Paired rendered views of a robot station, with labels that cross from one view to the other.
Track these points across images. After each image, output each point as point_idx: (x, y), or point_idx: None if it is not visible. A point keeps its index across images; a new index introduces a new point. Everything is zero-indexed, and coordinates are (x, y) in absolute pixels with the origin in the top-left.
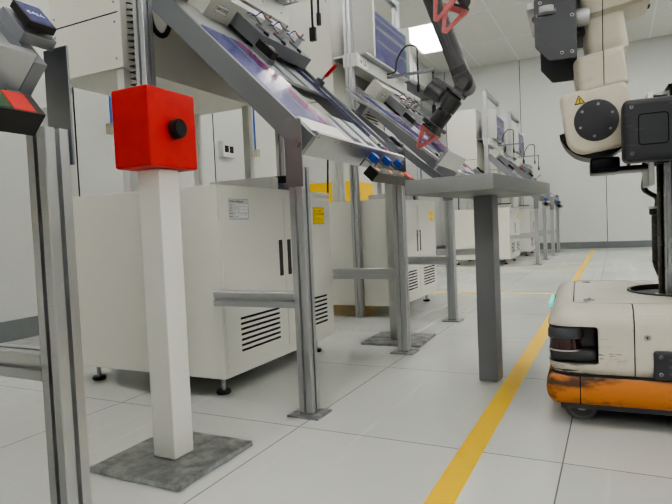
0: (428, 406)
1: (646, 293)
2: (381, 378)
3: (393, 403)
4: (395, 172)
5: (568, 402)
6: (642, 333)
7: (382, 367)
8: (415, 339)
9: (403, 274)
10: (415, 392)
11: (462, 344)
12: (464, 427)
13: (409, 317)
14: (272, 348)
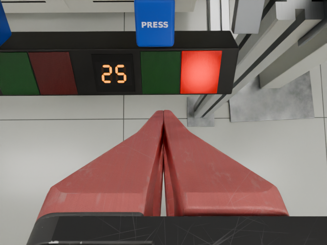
0: (0, 206)
1: None
2: (77, 129)
3: (0, 172)
4: (26, 74)
5: None
6: None
7: (121, 113)
8: (264, 104)
9: (209, 96)
10: (39, 180)
11: (265, 169)
12: None
13: (211, 111)
14: (30, 7)
